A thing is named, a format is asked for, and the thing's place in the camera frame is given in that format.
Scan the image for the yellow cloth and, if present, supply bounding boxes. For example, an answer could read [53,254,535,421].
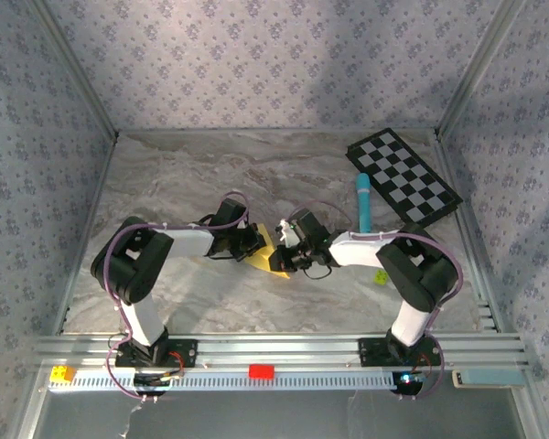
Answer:
[246,222,292,280]

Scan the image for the teal cylindrical pen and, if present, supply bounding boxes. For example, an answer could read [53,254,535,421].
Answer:
[355,173,374,232]

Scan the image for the black and white checkerboard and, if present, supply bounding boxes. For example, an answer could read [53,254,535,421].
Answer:
[345,127,465,234]

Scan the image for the beige and blue device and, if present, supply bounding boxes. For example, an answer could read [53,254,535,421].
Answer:
[451,368,527,390]

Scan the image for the yellow toy block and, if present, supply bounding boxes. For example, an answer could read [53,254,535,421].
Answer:
[49,365,78,383]

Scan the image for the aluminium mounting rail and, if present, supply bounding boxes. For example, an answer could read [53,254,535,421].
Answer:
[31,332,531,372]

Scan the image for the aluminium frame bar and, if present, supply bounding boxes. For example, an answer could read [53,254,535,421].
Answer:
[434,132,500,331]
[52,132,120,337]
[117,127,439,137]

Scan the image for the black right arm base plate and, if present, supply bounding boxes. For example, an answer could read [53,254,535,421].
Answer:
[357,337,443,369]

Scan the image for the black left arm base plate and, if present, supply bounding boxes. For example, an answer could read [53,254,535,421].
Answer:
[113,337,199,369]

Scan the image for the white slotted cable duct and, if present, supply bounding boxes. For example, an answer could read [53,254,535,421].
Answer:
[48,369,397,392]

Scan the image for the black controller board with wires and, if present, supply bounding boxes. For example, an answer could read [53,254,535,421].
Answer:
[391,370,425,395]
[132,372,184,398]

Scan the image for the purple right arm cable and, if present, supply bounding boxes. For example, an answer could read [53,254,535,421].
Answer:
[285,199,463,404]

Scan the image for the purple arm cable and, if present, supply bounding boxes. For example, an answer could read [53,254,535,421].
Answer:
[103,190,251,404]
[285,199,463,404]

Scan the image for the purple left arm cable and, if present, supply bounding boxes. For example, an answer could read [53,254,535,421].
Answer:
[103,190,251,404]

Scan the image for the aluminium frame post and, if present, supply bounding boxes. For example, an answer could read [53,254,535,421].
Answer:
[436,0,528,141]

